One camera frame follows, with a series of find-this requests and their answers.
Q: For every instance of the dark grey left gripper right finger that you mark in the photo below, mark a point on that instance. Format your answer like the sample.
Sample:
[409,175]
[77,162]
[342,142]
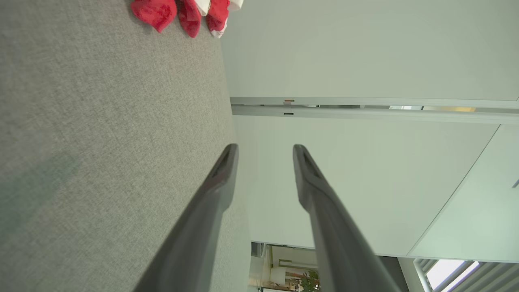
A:
[340,243]

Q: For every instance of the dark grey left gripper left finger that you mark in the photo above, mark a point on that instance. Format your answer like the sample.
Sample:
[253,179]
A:
[194,227]

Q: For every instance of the red jersey with striped trim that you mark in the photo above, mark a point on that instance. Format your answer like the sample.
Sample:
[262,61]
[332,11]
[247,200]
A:
[218,14]

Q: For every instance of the grey window blind slats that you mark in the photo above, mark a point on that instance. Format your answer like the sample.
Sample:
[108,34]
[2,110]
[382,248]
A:
[482,278]

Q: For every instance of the grey metal door frame post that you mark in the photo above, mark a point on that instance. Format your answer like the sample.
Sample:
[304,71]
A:
[365,115]

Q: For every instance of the green potted plant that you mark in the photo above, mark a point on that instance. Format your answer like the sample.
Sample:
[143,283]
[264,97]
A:
[310,282]

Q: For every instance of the grey fabric sofa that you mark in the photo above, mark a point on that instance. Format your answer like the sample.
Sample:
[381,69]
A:
[101,121]

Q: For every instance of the red Bulls garment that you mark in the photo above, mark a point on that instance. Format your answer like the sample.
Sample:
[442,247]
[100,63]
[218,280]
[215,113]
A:
[156,12]

